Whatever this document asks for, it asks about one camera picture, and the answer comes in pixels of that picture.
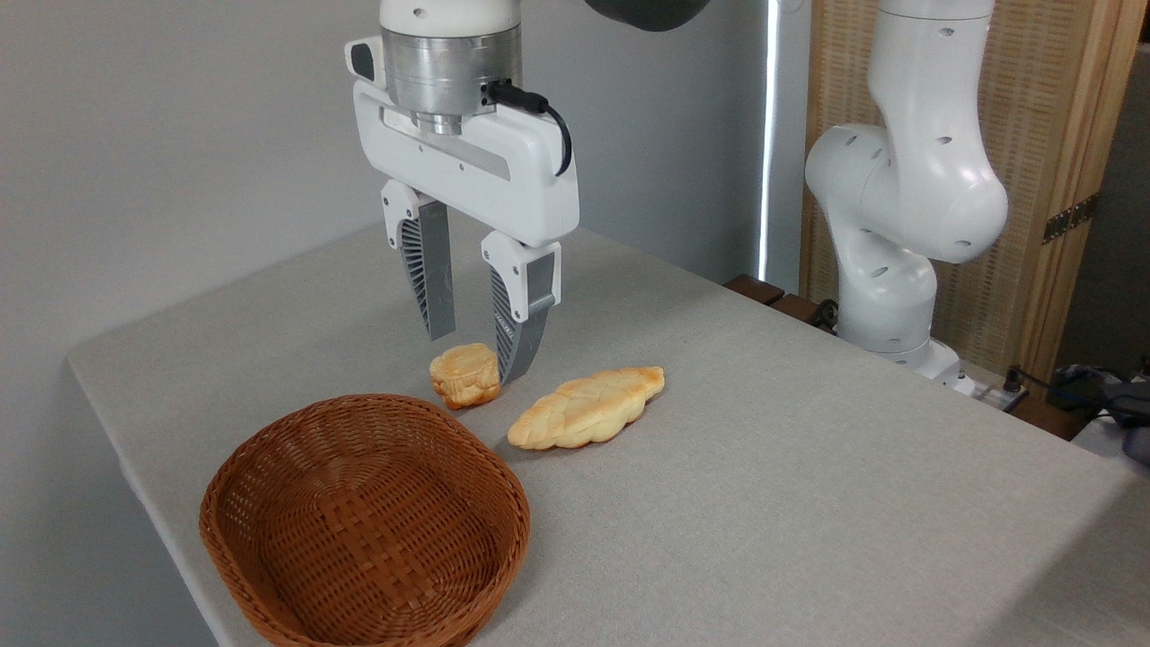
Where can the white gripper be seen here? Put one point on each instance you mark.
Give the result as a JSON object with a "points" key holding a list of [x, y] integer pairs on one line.
{"points": [[503, 175]]}

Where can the small round bread roll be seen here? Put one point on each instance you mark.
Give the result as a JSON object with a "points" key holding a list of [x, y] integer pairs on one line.
{"points": [[465, 376]]}

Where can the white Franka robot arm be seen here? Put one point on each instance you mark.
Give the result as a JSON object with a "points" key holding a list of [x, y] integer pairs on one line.
{"points": [[907, 180]]}

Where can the long braided bread loaf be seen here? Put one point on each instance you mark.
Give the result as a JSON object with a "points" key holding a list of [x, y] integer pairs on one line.
{"points": [[584, 409]]}

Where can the brown wicker basket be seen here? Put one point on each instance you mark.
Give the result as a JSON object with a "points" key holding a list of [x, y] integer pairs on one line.
{"points": [[359, 539]]}

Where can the silver metal wrist flange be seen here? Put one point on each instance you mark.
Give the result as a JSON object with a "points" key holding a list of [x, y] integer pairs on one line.
{"points": [[449, 72]]}

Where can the dark brown wooden board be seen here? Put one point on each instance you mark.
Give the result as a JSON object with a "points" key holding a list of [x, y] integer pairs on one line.
{"points": [[764, 292]]}

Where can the grey tablecloth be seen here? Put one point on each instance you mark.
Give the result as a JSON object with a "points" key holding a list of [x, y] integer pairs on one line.
{"points": [[809, 503]]}

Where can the white power strip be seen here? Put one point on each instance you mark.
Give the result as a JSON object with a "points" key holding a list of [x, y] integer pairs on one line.
{"points": [[993, 393]]}

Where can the wooden bamboo folding screen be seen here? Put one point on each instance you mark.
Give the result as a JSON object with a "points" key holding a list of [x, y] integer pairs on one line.
{"points": [[1033, 90]]}

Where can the brass screen hinge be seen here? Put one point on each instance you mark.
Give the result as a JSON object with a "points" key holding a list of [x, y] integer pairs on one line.
{"points": [[1069, 218]]}

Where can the dark grey bag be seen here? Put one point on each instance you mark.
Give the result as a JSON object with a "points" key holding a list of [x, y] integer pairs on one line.
{"points": [[1114, 400]]}

